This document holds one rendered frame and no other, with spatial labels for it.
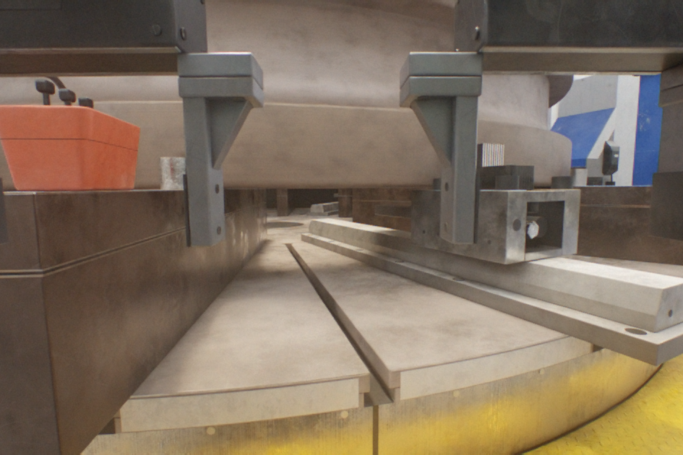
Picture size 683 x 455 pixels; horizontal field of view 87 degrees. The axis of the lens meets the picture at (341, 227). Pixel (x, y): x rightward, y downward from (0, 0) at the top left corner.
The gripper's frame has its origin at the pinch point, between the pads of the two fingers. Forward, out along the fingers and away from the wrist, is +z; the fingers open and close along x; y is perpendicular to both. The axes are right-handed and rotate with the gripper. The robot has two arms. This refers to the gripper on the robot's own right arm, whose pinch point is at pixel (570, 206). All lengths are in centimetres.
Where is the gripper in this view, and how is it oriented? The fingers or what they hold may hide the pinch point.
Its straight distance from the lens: 25.3
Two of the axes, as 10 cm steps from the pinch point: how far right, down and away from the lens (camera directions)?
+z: 0.1, 9.9, 1.1
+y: 0.2, 1.1, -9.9
